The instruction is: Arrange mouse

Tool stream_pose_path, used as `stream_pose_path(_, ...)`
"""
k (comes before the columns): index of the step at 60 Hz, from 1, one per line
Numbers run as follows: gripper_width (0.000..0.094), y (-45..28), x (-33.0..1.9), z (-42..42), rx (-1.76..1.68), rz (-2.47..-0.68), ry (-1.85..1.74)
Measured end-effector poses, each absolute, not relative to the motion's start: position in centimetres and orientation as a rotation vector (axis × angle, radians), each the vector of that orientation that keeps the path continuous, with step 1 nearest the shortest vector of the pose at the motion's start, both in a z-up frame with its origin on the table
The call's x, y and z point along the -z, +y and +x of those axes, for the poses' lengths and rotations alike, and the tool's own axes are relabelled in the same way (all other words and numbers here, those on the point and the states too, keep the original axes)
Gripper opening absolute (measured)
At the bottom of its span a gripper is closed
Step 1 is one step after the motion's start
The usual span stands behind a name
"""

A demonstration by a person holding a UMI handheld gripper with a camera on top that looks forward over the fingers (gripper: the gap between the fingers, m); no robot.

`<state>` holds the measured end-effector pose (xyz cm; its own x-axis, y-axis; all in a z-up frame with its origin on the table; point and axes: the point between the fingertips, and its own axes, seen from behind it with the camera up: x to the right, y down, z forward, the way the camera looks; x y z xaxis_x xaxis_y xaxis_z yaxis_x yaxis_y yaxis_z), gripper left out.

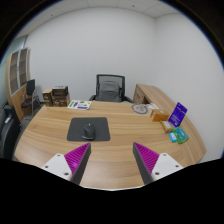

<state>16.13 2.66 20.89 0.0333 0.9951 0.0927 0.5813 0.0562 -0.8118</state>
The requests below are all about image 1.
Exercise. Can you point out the black cardboard box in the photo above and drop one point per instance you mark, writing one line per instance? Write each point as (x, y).
(60, 90)

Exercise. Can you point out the green flat box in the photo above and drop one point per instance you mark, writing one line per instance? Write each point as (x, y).
(181, 135)

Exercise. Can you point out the small black chair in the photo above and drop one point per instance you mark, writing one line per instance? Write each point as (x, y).
(30, 90)

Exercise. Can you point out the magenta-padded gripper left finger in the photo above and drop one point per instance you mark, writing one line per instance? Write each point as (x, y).
(75, 159)

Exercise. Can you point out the black leather office chair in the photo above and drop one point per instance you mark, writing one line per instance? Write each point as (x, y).
(7, 130)

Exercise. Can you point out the small tan box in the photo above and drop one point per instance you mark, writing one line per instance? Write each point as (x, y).
(166, 126)

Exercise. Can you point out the large brown cardboard box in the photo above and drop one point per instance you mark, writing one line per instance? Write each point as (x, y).
(60, 100)

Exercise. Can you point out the dark grey mouse pad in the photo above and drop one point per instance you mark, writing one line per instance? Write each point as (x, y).
(101, 130)

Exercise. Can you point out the small brown cardboard box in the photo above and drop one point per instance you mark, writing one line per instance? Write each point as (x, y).
(47, 96)

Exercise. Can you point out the wooden shelf unit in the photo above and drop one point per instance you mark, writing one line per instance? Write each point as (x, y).
(16, 73)

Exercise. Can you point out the grey mesh office chair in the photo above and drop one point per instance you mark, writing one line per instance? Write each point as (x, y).
(109, 90)

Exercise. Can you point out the black computer mouse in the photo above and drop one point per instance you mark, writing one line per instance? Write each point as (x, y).
(89, 132)

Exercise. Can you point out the purple standing card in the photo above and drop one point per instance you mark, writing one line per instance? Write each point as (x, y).
(177, 115)

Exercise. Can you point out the orange-brown cardboard box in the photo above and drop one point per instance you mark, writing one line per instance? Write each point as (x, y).
(160, 115)

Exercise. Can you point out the small blue box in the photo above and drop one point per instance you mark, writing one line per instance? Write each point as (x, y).
(173, 137)

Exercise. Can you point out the wooden side desk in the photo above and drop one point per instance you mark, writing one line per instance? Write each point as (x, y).
(148, 93)

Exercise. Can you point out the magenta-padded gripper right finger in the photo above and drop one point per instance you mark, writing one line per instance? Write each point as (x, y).
(150, 160)

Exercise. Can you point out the round grey printed sheet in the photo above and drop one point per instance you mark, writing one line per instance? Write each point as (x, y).
(140, 108)

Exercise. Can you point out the white printed sheet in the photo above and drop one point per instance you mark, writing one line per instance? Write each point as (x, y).
(79, 105)

